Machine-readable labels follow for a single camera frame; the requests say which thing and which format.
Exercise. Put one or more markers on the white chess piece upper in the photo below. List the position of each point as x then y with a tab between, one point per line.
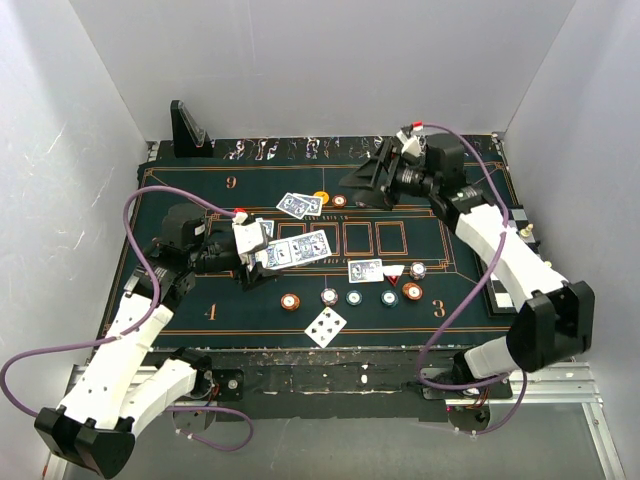
526	232

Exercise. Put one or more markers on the six of spades card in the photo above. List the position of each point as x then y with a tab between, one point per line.
325	327

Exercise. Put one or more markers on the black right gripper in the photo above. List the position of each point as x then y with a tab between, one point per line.
367	175

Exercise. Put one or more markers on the black card shoe holder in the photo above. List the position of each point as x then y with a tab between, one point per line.
189	139

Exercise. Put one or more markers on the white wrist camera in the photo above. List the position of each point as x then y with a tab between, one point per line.
250	238
408	145

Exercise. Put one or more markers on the blue playing card deck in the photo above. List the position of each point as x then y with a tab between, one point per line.
294	251

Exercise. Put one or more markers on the green chips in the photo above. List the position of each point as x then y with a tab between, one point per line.
389	298

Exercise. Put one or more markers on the blue backed playing card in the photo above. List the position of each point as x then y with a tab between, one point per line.
294	206

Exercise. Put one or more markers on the yellow big blind button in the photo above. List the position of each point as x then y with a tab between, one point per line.
324	196

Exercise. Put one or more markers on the black white chessboard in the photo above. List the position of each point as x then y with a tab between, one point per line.
499	301

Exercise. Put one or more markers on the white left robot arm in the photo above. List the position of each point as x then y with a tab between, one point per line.
96	424

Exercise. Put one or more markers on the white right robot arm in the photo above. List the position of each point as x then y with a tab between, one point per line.
554	316

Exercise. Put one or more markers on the green poker chip stack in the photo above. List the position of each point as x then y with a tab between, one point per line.
353	298

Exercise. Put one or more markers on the pink chips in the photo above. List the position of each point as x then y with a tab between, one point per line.
418	270

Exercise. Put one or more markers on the orange chips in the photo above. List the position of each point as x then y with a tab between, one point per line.
412	291
339	201

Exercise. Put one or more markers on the red triangular dealer button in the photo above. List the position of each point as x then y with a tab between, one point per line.
393	273

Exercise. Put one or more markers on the dark green poker mat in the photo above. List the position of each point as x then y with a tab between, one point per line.
253	175

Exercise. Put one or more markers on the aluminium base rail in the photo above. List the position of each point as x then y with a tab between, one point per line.
564	383

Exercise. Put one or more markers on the orange poker chip stack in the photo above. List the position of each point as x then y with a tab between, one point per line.
290	302

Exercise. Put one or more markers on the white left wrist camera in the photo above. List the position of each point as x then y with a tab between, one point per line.
250	238

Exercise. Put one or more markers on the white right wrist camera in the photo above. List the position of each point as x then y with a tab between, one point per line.
408	145

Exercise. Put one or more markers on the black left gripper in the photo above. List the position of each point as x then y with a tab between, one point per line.
258	275

